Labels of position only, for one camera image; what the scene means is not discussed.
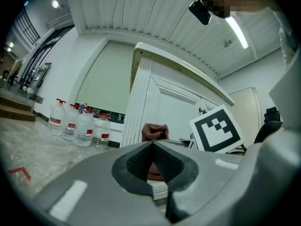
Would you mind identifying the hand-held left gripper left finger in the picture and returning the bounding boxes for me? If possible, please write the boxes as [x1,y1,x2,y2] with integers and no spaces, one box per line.
[34,140,170,226]

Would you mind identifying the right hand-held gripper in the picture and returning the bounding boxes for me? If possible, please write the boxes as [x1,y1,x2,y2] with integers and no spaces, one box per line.
[180,104,245,154]

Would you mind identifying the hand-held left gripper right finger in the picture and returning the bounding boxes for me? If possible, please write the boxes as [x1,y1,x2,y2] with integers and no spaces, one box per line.
[153,125,301,226]

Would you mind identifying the white sink cabinet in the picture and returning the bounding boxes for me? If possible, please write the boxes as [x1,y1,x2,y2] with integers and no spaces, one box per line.
[121,42,236,151]

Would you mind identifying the reddish-brown cloth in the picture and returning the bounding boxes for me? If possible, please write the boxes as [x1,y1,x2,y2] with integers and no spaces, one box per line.
[141,123,169,182]

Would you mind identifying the beige door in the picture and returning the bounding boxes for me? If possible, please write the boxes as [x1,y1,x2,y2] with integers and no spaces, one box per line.
[228,87,262,146]

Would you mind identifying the black office chair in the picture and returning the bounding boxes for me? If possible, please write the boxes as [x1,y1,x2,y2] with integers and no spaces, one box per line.
[253,106,283,144]

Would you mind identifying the large clear water jug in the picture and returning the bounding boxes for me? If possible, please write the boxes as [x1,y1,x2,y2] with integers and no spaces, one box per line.
[48,98,67,137]
[74,109,95,147]
[91,113,111,150]
[62,104,79,141]

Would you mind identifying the long ceiling tube light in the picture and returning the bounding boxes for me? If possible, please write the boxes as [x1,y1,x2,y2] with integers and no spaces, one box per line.
[224,16,249,50]

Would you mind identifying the pale green roller blind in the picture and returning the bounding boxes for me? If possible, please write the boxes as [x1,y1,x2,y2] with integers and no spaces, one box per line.
[75,40,135,115]

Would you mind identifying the person's white top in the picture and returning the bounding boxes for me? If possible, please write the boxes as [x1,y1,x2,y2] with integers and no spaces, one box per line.
[270,7,300,70]

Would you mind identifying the brown wooden steps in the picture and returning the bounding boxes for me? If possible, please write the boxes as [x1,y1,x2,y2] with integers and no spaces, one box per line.
[0,95,37,122]

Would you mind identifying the black head-mounted camera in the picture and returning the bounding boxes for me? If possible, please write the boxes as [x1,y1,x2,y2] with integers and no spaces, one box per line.
[188,0,212,25]

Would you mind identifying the black metal glass door frame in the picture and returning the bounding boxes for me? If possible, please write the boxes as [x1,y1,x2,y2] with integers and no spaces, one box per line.
[18,24,75,94]

